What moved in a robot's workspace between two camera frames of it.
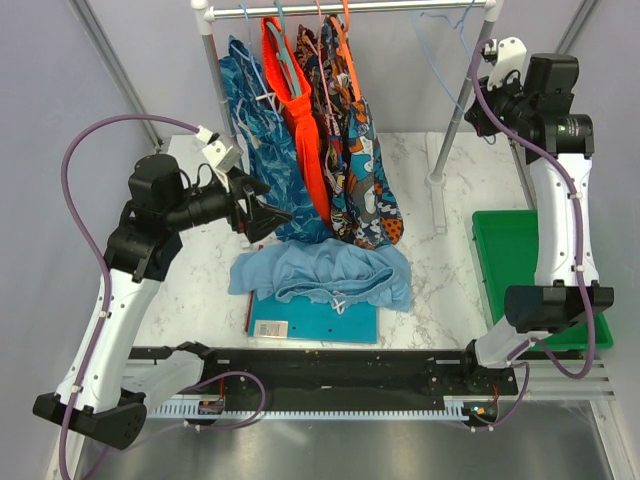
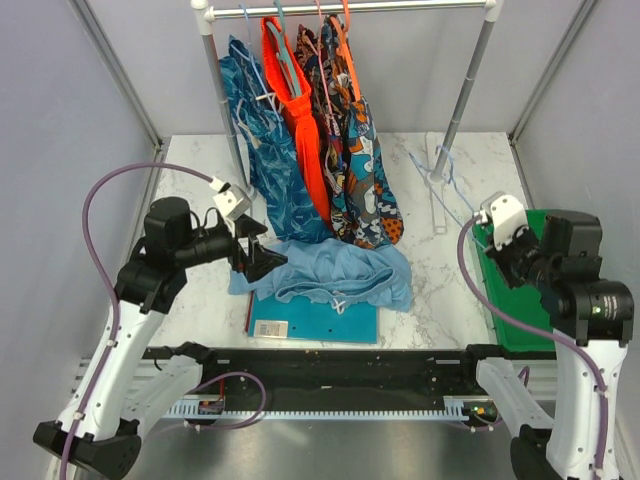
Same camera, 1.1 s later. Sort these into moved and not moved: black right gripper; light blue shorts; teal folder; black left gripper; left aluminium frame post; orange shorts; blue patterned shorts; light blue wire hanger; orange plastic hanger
Moved: light blue wire hanger; black left gripper; black right gripper
Not moved: light blue shorts; orange plastic hanger; left aluminium frame post; orange shorts; blue patterned shorts; teal folder
